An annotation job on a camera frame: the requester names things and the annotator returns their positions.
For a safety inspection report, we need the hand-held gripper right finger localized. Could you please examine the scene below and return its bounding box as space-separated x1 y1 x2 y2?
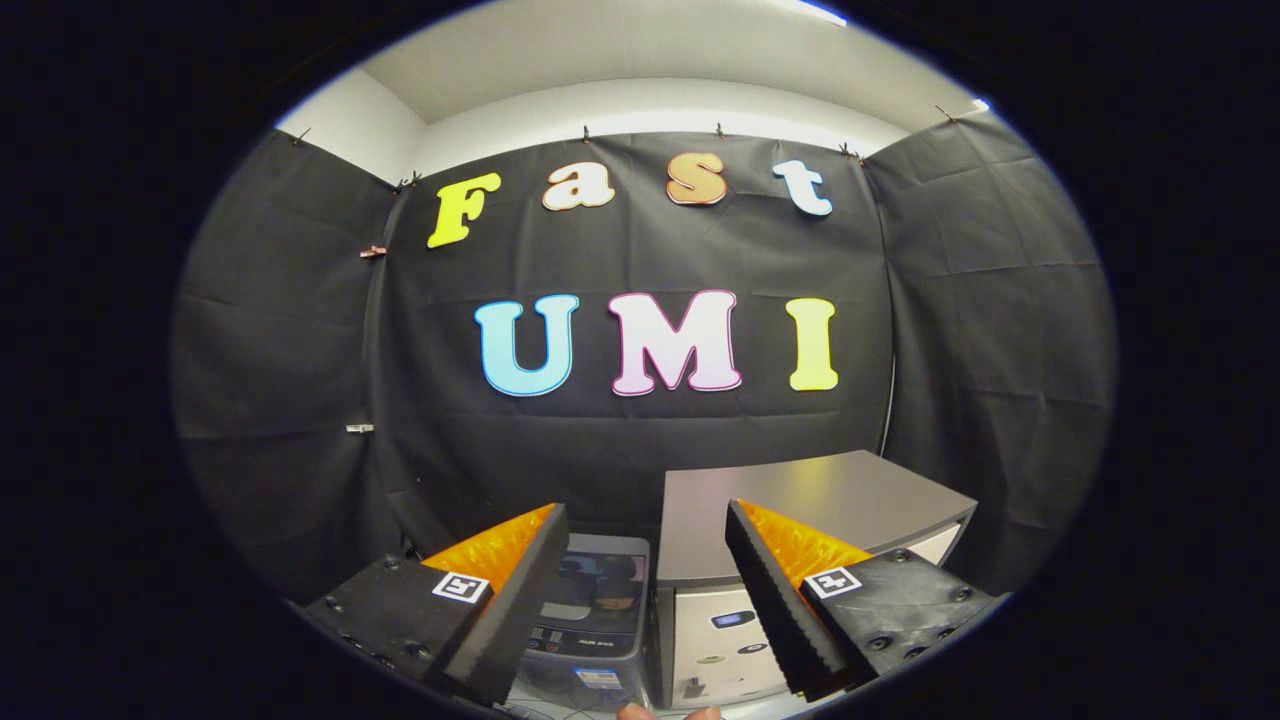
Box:
724 499 1002 703

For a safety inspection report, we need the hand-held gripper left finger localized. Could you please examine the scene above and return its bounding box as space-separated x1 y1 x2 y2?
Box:
298 503 570 707

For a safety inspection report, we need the grey washing machine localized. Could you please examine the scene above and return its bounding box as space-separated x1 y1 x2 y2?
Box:
510 533 653 713

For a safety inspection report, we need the grey cabinet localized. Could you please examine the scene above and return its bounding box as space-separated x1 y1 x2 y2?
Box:
655 450 979 711

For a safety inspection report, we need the black backdrop cloth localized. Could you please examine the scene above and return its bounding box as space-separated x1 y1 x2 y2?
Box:
170 110 1116 606

